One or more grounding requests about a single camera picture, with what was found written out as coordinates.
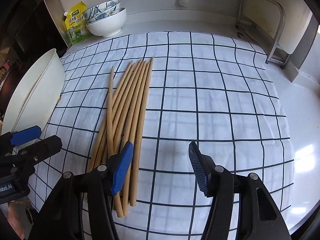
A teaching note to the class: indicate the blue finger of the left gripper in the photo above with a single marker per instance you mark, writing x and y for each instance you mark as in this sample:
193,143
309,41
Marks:
25,136

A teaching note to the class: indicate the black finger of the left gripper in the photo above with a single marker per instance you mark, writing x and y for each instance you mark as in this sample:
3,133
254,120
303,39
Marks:
40,151

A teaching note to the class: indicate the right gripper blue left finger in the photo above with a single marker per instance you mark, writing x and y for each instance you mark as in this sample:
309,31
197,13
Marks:
119,166

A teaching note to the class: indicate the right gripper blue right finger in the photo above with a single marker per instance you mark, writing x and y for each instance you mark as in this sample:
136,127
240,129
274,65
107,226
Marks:
202,167

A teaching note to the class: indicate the wooden chopstick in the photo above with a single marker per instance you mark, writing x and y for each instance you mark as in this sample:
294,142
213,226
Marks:
101,144
103,139
120,97
124,101
117,92
139,134
131,126

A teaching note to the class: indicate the wooden chopstick crossing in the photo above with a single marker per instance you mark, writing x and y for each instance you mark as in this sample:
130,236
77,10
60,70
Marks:
117,202

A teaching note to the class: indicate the large white round bowl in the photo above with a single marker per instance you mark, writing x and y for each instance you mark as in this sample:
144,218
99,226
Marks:
36,95

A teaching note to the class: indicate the person's left hand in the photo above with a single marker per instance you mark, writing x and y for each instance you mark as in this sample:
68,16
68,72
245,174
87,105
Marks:
14,221

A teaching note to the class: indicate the white blue checkered cloth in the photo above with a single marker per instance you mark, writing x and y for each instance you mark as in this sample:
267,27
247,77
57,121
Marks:
205,88

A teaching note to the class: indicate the yellow seasoning pouch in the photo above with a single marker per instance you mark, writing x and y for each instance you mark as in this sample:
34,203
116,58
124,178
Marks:
75,23

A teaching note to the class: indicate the blue patterned bowl top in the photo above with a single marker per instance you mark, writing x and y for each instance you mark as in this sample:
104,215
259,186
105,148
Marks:
97,9

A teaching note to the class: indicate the blue patterned bowl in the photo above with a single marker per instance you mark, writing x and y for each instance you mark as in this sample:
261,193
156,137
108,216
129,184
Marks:
97,9
105,14

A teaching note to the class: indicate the white ceramic bowl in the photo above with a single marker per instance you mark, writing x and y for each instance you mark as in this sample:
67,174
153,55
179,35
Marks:
109,26

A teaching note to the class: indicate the blue patterned bowl middle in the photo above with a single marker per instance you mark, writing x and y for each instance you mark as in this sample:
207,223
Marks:
105,14

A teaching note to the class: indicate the metal rack frame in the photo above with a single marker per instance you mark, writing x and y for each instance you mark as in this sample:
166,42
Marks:
264,21

